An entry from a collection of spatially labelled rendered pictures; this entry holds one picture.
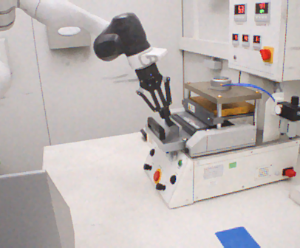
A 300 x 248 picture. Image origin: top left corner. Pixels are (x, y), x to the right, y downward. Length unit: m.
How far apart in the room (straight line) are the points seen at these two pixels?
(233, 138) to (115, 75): 1.61
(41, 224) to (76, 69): 1.92
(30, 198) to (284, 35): 0.88
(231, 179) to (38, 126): 1.80
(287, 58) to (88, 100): 1.76
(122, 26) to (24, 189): 0.59
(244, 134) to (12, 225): 0.77
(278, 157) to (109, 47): 0.72
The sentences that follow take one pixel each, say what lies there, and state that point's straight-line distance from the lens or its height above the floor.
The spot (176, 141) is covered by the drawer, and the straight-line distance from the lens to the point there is 1.01.
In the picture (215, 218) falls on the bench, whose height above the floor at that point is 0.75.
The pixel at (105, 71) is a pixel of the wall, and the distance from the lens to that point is 2.47.
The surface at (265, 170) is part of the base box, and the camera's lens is 1.18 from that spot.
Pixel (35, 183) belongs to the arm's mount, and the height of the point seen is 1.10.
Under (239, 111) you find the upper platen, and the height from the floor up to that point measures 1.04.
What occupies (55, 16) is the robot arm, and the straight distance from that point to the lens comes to 1.05.
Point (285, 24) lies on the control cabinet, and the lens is 1.07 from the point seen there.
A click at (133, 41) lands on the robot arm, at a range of 0.96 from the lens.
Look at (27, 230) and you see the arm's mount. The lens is 0.63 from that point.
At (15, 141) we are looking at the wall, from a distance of 2.60.
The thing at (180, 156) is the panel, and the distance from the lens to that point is 1.05.
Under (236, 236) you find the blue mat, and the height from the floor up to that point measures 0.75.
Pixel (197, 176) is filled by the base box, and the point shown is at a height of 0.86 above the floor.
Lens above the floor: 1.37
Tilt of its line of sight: 20 degrees down
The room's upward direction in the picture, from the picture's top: 3 degrees counter-clockwise
